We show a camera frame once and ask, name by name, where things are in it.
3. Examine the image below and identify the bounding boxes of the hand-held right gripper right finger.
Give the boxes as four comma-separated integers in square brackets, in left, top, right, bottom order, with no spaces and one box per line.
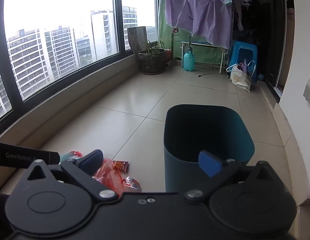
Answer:
[184,150,280,202]

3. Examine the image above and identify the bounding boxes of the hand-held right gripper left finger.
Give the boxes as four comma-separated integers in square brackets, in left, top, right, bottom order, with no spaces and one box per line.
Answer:
[26,149,118,203]

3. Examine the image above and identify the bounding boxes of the red and teal wrapper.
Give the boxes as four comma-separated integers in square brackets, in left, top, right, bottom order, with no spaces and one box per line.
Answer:
[60,151,83,161]

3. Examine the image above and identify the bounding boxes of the red plastic bag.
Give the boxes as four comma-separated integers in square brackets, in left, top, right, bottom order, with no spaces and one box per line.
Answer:
[92,158,124,197]

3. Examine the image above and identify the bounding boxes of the orange snack wrapper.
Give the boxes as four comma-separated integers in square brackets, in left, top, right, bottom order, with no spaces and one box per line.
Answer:
[112,160,129,172]

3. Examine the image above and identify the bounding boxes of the teal plastic trash bin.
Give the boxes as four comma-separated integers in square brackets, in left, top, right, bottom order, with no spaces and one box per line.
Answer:
[163,104,255,193]

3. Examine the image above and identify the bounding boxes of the red and white wrapper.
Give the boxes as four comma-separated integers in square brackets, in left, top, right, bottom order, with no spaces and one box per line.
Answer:
[123,176,142,190]

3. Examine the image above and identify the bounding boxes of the white tote bag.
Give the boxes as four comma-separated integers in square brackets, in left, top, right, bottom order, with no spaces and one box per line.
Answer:
[225,63,252,92]

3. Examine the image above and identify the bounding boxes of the teal spray bottle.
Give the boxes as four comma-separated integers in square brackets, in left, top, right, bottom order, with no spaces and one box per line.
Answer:
[182,36,195,71]

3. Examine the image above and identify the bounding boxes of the light blue bag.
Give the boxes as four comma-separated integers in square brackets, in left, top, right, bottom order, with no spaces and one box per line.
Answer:
[246,60,257,77]

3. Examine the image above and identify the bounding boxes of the brown potted plant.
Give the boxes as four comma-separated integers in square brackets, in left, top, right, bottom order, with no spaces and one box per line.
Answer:
[138,39,168,75]

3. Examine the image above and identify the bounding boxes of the white folding table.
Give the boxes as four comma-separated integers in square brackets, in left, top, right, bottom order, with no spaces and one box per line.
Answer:
[180,41,227,74]

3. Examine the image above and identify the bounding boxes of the blue plastic stool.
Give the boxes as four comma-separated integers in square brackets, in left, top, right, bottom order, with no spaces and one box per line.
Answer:
[229,40,258,84]

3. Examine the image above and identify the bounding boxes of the dark sliding door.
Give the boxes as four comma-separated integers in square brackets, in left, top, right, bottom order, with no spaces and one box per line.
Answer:
[255,0,295,103]

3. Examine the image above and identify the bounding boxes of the dark hanging clothes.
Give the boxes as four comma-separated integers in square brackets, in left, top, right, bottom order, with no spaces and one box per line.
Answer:
[232,0,261,40]

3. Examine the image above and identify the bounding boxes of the purple cloth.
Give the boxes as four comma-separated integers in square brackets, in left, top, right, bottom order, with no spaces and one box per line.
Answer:
[160,0,244,50]

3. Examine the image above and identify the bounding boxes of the black power cable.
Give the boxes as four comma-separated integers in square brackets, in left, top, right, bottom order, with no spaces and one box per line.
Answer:
[199,47,220,78]

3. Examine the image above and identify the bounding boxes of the leaning picture frame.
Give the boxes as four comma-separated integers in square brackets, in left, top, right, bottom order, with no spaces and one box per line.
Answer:
[127,26,148,55]

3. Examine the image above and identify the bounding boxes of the black window frame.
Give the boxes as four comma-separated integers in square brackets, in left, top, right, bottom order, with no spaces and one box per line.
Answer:
[0,0,161,125]

